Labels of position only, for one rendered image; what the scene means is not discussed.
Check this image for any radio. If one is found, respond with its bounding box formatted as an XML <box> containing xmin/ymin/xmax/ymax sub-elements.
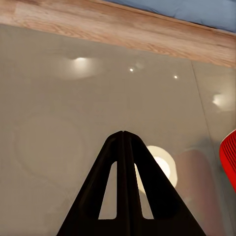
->
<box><xmin>219</xmin><ymin>130</ymin><xmax>236</xmax><ymax>192</ymax></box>

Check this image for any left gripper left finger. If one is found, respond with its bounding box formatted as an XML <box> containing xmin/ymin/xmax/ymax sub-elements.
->
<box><xmin>57</xmin><ymin>131</ymin><xmax>131</xmax><ymax>236</ymax></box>

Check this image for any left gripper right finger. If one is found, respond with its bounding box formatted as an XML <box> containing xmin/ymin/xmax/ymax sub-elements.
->
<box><xmin>123</xmin><ymin>131</ymin><xmax>206</xmax><ymax>236</ymax></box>

